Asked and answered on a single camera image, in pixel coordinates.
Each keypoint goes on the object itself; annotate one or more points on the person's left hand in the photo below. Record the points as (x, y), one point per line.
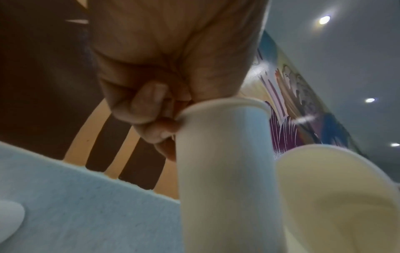
(175, 49)

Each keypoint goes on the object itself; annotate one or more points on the pile of paper cups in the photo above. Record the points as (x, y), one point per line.
(328, 197)

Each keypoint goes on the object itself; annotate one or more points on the ceiling light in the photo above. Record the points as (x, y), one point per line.
(324, 19)
(370, 100)
(395, 144)

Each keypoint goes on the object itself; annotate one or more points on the single white paper cup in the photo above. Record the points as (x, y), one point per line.
(228, 173)

